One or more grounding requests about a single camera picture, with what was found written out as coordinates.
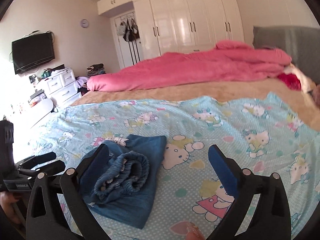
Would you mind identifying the grey headboard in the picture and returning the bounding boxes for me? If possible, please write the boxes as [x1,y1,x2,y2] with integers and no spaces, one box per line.
[253,25,319,84]

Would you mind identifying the hanging bags on door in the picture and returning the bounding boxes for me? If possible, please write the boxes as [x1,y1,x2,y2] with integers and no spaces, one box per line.
[117,18,140,66]

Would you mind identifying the white wardrobe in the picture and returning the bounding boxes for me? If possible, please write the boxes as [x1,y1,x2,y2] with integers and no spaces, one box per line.
[98,0,244,68]

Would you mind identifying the blue denim pants lace trim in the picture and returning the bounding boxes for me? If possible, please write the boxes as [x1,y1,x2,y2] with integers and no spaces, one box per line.
[80,134,167,229]

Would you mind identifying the white drawer cabinet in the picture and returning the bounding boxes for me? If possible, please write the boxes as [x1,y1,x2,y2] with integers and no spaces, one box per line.
[39,68,82,109]

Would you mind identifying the pile of dark clothes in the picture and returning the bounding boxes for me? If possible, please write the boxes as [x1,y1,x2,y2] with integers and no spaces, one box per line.
[87,63,106,77]

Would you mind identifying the red cloth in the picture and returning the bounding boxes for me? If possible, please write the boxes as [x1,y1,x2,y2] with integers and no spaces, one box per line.
[277,73,302,91]

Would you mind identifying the black wall television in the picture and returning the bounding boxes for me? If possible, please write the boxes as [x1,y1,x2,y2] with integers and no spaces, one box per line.
[11,31,55,74]

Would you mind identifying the left hand painted nails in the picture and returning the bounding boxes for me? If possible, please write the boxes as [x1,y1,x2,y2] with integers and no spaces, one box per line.
[1,191,22,224]

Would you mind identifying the cartoon cat print sheet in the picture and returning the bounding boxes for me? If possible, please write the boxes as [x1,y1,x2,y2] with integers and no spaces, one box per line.
[14,93,319,239]

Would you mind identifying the pink duvet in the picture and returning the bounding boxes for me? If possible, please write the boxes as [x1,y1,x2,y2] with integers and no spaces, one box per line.
[87,40,292,92]

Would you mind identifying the purple wall clock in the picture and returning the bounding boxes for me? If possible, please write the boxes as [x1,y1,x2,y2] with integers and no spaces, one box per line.
[80,19,89,28]

